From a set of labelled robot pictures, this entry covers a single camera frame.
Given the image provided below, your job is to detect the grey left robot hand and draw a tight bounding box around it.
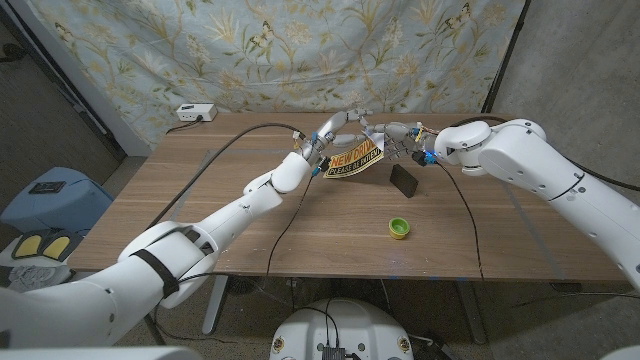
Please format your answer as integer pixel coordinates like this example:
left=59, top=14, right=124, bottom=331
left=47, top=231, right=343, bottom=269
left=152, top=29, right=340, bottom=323
left=301, top=108, right=374, bottom=162

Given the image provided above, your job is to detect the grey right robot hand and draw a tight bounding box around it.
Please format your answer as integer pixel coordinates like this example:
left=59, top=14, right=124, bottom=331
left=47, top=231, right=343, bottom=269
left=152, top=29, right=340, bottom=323
left=367, top=121, right=435, bottom=159

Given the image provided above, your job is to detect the white sticker backing paper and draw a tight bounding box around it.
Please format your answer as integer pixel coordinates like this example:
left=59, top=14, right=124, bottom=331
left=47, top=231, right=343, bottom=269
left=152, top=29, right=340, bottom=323
left=363, top=130, right=386, bottom=151

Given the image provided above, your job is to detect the yellow new driver bumper sticker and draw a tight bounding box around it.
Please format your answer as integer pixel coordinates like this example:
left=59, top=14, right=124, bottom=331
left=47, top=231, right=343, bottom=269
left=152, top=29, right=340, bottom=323
left=323, top=138, right=385, bottom=180

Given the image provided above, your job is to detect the black block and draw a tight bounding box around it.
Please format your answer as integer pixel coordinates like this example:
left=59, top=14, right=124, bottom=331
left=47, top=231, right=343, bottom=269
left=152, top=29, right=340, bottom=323
left=389, top=163, right=420, bottom=199

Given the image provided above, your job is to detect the white power strip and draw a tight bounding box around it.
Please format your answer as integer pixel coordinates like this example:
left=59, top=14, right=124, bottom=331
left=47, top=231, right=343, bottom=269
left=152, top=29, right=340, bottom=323
left=175, top=102, right=219, bottom=123

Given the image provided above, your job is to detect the short grey tape strip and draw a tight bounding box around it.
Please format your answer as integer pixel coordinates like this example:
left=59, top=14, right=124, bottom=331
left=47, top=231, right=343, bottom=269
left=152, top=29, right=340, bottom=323
left=167, top=149, right=211, bottom=229
left=502, top=182, right=566, bottom=280

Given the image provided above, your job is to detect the floral backdrop cloth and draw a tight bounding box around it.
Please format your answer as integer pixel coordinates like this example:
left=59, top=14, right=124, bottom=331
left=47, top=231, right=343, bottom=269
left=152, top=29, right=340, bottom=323
left=27, top=0, right=526, bottom=151

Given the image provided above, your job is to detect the small green cup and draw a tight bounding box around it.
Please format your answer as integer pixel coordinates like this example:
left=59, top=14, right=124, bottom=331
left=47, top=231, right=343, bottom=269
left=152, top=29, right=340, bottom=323
left=388, top=217, right=411, bottom=241

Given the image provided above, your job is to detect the black backdrop pole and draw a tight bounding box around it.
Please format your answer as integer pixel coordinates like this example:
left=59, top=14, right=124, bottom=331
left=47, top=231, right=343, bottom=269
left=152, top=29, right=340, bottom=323
left=480, top=0, right=530, bottom=114

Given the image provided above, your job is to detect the grey table leg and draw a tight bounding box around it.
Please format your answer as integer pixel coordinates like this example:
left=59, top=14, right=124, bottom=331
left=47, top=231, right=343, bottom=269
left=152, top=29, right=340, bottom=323
left=457, top=279, right=489, bottom=345

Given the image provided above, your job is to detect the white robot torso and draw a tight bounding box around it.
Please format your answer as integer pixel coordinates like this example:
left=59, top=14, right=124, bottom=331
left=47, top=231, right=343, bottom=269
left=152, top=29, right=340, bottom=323
left=269, top=298, right=415, bottom=360

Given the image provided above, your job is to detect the white table leg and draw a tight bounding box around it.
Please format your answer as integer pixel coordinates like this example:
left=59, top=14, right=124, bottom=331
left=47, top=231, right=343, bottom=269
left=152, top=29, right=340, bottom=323
left=201, top=275, right=230, bottom=335

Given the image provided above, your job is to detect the yellow foot pedal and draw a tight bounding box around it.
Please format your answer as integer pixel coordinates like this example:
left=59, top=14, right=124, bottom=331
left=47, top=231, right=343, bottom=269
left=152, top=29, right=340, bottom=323
left=42, top=233, right=76, bottom=261
left=10, top=233, right=46, bottom=260

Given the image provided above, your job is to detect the grey crumpled cloth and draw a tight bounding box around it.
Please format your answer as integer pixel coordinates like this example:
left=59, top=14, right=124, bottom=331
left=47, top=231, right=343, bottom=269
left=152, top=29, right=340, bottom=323
left=0, top=262, right=76, bottom=294

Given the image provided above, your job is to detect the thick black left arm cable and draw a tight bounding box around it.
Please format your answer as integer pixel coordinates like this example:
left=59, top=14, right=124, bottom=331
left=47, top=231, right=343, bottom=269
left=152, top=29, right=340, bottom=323
left=144, top=122, right=307, bottom=346

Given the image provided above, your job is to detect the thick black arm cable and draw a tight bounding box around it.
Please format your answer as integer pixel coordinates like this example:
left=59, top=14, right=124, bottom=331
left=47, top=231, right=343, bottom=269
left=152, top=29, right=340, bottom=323
left=449, top=115, right=640, bottom=192
left=144, top=122, right=307, bottom=346

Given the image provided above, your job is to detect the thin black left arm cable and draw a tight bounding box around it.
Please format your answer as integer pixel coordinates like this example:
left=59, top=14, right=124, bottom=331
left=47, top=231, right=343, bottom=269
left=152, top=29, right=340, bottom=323
left=152, top=169, right=321, bottom=346

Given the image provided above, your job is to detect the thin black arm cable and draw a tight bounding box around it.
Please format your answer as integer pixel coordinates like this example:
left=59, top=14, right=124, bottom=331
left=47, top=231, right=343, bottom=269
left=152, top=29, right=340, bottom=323
left=434, top=160, right=485, bottom=281
left=152, top=169, right=321, bottom=346

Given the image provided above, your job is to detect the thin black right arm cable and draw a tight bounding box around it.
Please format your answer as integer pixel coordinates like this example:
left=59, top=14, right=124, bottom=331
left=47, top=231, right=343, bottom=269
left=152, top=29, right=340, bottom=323
left=434, top=160, right=485, bottom=281

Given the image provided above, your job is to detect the black power strip cable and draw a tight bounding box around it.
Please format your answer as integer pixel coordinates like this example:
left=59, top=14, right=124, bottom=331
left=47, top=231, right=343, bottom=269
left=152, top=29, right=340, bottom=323
left=166, top=115, right=204, bottom=135

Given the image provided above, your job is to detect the black torso cable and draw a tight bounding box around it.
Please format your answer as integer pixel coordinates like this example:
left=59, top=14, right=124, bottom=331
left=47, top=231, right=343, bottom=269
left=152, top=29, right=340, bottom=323
left=294, top=298, right=341, bottom=349

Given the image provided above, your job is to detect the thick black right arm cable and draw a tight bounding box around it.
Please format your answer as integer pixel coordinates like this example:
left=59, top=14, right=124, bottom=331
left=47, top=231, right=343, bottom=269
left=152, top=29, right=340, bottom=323
left=449, top=115, right=640, bottom=192

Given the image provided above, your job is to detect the grey backdrop frame post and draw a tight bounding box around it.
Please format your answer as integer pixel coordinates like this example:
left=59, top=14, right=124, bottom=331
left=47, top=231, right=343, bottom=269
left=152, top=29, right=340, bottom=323
left=7, top=0, right=154, bottom=157

